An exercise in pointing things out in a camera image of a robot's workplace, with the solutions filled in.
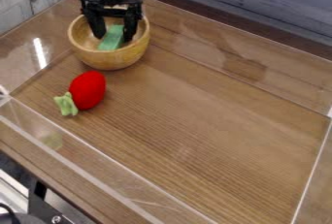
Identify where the red plush strawberry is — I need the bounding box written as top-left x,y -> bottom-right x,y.
54,71 -> 106,116

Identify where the green rectangular block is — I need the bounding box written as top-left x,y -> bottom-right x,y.
98,24 -> 125,50

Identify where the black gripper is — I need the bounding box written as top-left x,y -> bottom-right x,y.
81,0 -> 144,42

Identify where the black table leg bracket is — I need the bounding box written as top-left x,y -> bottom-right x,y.
27,180 -> 74,224

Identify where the black cable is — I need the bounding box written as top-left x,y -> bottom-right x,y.
0,202 -> 22,224

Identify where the clear acrylic tray wall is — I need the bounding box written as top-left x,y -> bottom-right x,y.
0,0 -> 332,224

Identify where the brown wooden bowl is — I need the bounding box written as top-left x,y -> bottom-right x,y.
67,15 -> 150,70

